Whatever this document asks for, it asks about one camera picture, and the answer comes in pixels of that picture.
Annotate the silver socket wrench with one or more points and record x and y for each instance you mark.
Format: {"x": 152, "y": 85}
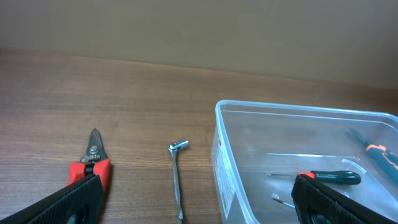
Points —
{"x": 174, "y": 149}

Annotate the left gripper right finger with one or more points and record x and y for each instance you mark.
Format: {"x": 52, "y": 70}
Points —
{"x": 315, "y": 202}

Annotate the clear plastic container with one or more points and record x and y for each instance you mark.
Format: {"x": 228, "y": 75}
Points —
{"x": 254, "y": 139}

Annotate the black red screwdriver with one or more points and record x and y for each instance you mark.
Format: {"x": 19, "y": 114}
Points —
{"x": 340, "y": 177}

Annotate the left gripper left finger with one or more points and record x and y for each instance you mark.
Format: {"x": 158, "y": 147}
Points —
{"x": 79, "y": 202}

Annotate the red handled pruning shears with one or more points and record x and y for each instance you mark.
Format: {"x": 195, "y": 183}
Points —
{"x": 94, "y": 161}

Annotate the orange black pliers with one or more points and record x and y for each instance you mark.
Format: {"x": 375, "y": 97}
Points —
{"x": 381, "y": 155}

